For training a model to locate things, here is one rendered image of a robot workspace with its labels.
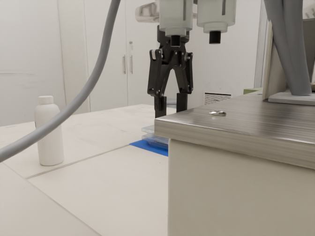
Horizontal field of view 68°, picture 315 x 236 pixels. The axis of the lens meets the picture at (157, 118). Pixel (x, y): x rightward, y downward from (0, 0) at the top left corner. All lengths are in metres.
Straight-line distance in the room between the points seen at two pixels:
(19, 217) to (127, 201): 0.15
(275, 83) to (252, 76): 3.40
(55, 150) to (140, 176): 0.19
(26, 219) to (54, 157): 0.26
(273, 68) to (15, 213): 0.29
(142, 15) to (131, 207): 0.39
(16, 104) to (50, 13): 0.91
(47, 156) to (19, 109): 1.92
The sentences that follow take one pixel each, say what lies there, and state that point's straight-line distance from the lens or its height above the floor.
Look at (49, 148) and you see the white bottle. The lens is 0.53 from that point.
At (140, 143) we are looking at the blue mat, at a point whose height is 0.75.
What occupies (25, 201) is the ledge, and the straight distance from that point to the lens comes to 0.34.
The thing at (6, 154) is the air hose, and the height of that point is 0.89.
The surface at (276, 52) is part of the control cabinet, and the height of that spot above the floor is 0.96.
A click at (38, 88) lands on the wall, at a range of 2.50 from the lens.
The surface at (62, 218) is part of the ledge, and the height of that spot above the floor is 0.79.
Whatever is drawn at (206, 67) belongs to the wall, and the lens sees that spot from 3.89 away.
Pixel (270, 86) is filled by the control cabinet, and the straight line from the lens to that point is 0.18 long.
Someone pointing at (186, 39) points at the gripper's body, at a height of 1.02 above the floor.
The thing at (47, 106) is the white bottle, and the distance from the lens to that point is 0.52.
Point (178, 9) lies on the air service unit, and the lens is 0.23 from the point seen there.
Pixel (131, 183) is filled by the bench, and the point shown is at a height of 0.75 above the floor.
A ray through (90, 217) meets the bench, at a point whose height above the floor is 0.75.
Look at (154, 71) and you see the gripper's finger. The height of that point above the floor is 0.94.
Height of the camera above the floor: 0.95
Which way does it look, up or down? 12 degrees down
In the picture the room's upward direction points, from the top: straight up
